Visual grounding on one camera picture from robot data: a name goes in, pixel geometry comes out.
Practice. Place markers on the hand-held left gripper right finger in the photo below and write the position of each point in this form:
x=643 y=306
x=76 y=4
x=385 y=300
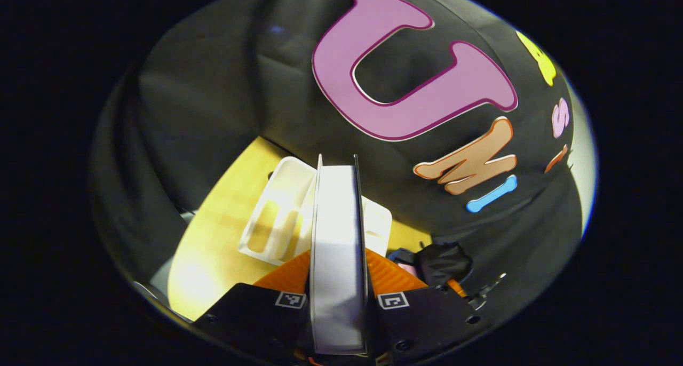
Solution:
x=427 y=318

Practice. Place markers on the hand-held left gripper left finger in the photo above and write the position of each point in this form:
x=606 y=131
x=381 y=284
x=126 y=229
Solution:
x=256 y=318

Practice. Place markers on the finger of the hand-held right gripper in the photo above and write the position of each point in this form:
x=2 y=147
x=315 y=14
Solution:
x=457 y=287

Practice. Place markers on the blue schoolbag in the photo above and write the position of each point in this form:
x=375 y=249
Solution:
x=443 y=262

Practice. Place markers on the white bookshelf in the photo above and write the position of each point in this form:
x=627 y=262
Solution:
x=277 y=211

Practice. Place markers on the black backdrop cloth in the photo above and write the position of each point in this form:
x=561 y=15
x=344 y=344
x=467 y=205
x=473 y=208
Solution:
x=213 y=88

